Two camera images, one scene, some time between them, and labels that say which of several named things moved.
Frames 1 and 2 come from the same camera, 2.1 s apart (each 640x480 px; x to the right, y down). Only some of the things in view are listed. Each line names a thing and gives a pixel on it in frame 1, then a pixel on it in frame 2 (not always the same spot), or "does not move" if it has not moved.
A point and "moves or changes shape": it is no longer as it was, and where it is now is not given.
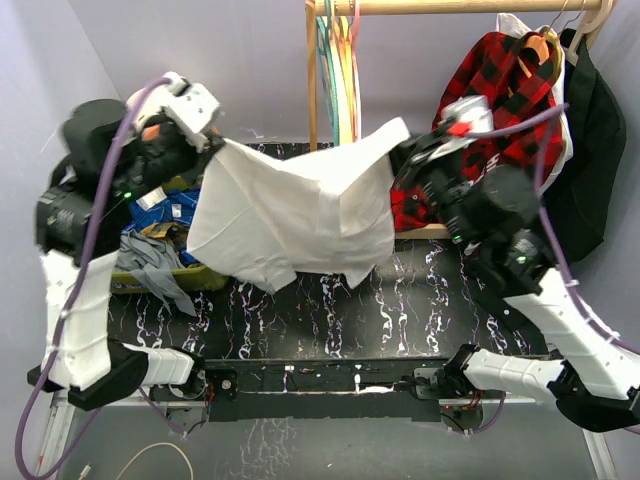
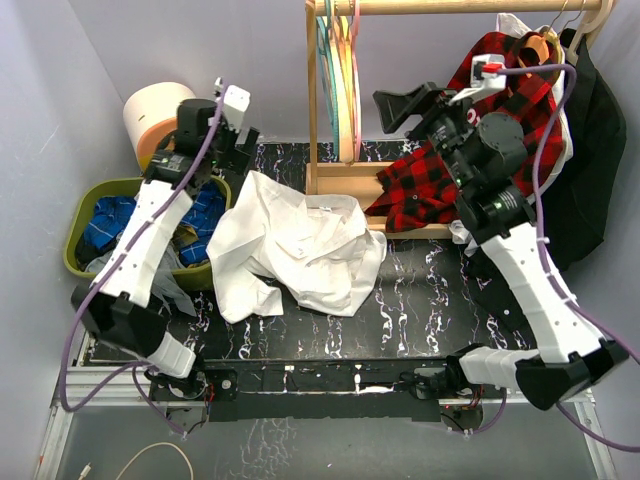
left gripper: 198,159 -> 233,160
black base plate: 324,390 does not move
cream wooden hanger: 593,20 does not move
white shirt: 267,222 moves or changes shape
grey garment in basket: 154,261 does not move
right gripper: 408,158 -> 396,109
